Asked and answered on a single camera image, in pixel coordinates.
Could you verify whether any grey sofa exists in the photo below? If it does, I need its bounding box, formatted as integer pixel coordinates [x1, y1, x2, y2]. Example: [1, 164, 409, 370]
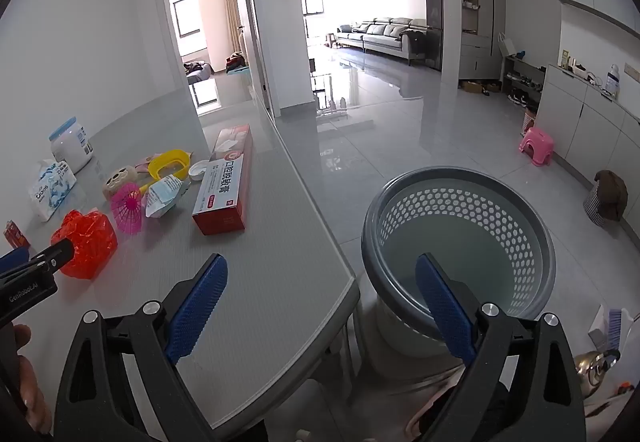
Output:
[333, 16, 429, 66]

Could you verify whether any pink plastic mesh toy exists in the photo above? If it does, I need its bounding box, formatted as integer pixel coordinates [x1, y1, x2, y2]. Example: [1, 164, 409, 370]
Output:
[109, 181, 147, 237]

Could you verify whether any white sideboard cabinet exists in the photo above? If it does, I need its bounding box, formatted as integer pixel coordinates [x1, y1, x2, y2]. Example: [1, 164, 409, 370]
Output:
[534, 64, 640, 250]

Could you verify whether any white blue tissue pack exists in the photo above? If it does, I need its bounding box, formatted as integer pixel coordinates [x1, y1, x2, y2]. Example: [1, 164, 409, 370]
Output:
[27, 158, 78, 223]

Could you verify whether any pink plastic stool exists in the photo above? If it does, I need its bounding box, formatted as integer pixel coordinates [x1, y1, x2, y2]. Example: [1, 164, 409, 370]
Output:
[518, 126, 556, 168]

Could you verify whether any bedroom window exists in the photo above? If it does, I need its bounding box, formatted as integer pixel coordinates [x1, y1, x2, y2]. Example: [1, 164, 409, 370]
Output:
[172, 0, 209, 58]

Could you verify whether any beige curtain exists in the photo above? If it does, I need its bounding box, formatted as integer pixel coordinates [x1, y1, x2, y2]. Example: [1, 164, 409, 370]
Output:
[222, 0, 241, 66]

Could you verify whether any tall grey shelf cabinet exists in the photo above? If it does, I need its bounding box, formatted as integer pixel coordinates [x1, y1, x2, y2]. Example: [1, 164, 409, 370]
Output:
[457, 0, 506, 83]

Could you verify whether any yellow plastic strainer scoop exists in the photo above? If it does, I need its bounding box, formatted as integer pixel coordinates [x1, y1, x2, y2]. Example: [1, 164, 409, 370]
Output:
[135, 149, 194, 196]

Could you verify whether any blue bristle brush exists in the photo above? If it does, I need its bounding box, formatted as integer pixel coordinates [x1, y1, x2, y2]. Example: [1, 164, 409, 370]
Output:
[602, 306, 629, 353]

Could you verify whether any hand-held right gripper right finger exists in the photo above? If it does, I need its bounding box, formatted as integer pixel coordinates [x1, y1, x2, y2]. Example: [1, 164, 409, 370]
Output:
[414, 252, 587, 442]

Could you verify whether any pink snack packet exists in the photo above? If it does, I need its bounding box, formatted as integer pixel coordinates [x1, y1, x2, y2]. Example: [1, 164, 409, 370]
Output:
[133, 152, 164, 173]

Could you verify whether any person's left hand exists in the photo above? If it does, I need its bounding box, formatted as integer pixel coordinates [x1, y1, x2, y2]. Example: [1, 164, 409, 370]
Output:
[12, 324, 53, 434]

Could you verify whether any red plastic bag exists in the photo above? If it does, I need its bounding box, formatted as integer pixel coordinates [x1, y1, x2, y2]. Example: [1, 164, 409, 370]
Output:
[50, 208, 119, 281]

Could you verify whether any shoe rack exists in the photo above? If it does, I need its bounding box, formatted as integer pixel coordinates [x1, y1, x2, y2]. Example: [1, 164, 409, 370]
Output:
[502, 52, 547, 111]

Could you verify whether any white bottle with blue label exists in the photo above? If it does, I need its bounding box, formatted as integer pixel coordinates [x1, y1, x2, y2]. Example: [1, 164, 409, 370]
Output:
[603, 64, 621, 98]

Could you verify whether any red drink can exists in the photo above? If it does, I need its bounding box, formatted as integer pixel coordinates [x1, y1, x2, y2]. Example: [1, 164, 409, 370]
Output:
[3, 220, 31, 251]

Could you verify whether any white room door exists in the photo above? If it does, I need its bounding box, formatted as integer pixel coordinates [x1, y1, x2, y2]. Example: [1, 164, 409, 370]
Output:
[230, 0, 274, 119]

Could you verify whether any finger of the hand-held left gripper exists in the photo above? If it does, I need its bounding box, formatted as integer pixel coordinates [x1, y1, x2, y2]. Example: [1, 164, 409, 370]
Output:
[0, 238, 76, 292]
[0, 245, 31, 274]

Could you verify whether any dark refrigerator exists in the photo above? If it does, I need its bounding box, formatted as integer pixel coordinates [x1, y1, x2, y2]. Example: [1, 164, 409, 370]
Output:
[424, 0, 445, 72]

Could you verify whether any red white toothpaste box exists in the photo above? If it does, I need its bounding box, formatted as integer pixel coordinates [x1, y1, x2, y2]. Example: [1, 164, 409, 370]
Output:
[192, 156, 250, 237]

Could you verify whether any grey perforated laundry basket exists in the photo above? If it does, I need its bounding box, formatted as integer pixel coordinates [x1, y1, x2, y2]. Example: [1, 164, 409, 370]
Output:
[360, 165, 557, 344]

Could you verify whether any white paper bag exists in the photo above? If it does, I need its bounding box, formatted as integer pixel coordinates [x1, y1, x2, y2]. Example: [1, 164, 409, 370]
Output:
[497, 31, 521, 58]

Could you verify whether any checked fabric basket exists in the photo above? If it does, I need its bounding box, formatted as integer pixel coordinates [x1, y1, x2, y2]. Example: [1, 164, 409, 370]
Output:
[583, 184, 621, 227]

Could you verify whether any white jar with blue lid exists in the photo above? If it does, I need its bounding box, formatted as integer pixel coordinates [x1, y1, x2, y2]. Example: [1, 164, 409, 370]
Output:
[49, 116, 95, 175]

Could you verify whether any blue white mask packet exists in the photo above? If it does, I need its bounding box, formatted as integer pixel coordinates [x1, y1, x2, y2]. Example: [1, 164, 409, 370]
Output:
[144, 174, 191, 219]

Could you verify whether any round beige plush toy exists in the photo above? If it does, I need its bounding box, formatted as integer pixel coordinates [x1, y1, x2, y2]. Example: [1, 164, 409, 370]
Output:
[101, 164, 139, 202]

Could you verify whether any brass kettle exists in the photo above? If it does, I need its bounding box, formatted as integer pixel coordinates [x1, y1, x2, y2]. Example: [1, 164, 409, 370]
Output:
[573, 349, 621, 401]

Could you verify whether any cardboard box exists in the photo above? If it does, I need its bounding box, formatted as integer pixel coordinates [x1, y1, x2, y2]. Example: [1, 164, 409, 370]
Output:
[459, 79, 503, 96]

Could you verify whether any brown garment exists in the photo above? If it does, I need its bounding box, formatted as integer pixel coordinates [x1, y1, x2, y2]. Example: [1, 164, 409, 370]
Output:
[594, 170, 629, 221]

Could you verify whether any red box with teeth picture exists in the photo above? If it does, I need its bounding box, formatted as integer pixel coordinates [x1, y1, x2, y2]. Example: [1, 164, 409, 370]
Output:
[209, 123, 253, 162]

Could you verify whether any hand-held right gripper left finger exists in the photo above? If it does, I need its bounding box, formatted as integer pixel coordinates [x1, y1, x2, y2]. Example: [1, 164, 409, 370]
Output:
[52, 253, 229, 442]

